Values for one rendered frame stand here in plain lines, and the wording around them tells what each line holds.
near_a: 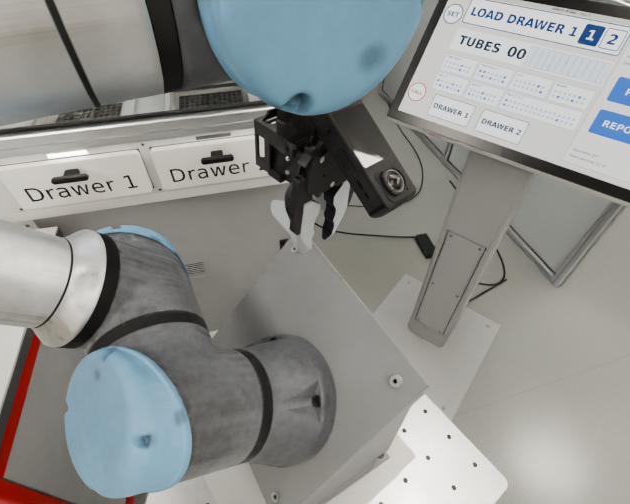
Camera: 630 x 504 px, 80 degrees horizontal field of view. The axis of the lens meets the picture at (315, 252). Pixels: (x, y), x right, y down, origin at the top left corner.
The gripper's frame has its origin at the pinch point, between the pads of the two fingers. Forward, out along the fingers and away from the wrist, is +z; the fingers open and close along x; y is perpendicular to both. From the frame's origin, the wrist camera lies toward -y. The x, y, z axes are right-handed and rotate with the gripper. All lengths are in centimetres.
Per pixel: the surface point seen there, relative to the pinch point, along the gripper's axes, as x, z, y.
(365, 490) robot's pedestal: 7.3, 31.5, -20.7
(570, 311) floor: -128, 98, -41
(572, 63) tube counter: -64, -8, -3
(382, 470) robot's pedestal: 3.5, 31.2, -20.8
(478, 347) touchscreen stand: -82, 98, -21
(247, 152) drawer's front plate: -22, 19, 44
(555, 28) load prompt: -66, -12, 3
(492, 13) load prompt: -65, -12, 16
